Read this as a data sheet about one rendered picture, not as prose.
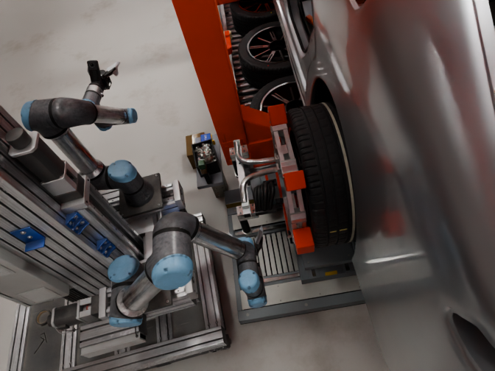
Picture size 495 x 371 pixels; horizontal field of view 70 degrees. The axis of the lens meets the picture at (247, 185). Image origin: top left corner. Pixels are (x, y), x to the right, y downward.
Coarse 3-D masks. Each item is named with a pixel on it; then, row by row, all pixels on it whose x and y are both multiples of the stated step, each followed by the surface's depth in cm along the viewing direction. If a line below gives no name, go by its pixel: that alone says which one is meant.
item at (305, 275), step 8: (352, 248) 217; (296, 256) 217; (344, 264) 210; (352, 264) 211; (304, 272) 213; (312, 272) 209; (320, 272) 212; (328, 272) 207; (336, 272) 207; (344, 272) 207; (352, 272) 209; (304, 280) 210; (312, 280) 212; (320, 280) 213
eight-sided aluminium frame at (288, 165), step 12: (276, 132) 149; (288, 132) 151; (276, 144) 146; (288, 144) 145; (288, 168) 139; (288, 192) 141; (300, 192) 141; (288, 204) 142; (300, 204) 141; (288, 216) 183; (300, 216) 142
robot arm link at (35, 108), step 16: (32, 112) 129; (48, 112) 129; (32, 128) 133; (48, 128) 133; (64, 128) 135; (64, 144) 143; (80, 144) 150; (80, 160) 153; (96, 160) 164; (96, 176) 161
